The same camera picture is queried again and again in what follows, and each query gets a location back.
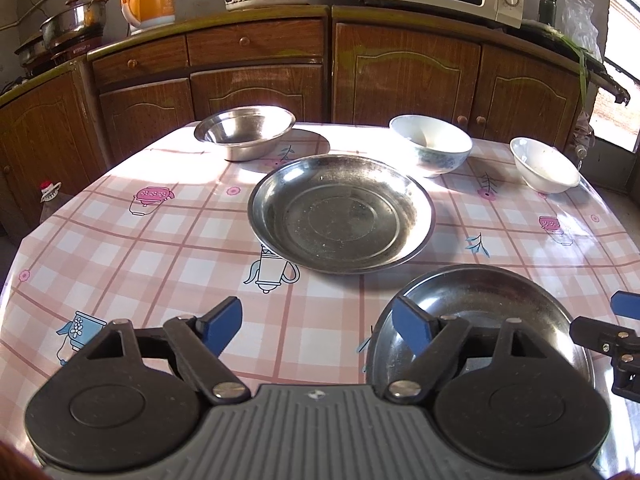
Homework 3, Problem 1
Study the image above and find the orange electric kettle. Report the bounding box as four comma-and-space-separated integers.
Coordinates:
120, 0, 177, 36

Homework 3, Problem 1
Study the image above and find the stainless steel pot with lid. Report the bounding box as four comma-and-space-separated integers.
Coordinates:
40, 0, 112, 50

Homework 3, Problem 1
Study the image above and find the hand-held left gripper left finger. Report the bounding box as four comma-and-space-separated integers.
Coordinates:
75, 296, 252, 406

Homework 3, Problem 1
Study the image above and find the grey hanging cloth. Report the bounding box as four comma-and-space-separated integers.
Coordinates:
572, 110, 596, 161

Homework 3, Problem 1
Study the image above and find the patterned white ceramic bowl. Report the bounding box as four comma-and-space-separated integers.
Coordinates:
389, 114, 474, 179

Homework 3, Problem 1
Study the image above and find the small steel pan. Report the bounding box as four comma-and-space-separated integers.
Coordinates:
14, 34, 51, 66

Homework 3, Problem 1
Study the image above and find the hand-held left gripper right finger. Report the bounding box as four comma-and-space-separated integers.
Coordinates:
384, 296, 556, 405

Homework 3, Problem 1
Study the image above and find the window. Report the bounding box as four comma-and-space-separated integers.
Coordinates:
587, 0, 640, 153

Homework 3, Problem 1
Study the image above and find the green onion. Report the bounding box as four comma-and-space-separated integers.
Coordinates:
520, 22, 591, 111

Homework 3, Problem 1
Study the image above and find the deep stainless steel bowl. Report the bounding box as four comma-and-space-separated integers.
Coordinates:
193, 106, 297, 162

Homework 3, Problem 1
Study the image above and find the wooden corner cabinet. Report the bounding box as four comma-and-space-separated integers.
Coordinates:
0, 55, 108, 233

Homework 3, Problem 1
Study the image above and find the oil bottle with red cap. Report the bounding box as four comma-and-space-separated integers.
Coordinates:
37, 179, 63, 226

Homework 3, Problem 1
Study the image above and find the wooden cabinet with drawers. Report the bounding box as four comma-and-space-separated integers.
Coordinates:
87, 5, 333, 166

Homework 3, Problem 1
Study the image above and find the clear plastic bag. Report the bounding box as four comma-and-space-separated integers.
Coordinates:
560, 0, 603, 61

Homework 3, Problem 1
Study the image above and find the small stainless steel plate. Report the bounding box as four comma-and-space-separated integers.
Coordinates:
366, 263, 597, 396

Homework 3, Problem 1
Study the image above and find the plain white ceramic bowl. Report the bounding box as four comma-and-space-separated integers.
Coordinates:
509, 137, 582, 195

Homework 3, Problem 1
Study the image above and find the dark induction stove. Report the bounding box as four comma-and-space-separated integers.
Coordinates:
22, 35, 103, 68

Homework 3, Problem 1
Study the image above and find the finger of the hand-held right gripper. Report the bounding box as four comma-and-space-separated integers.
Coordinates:
611, 290, 640, 322
570, 316, 640, 402

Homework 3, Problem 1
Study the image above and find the large stainless steel plate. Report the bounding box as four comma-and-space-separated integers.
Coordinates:
247, 154, 435, 276

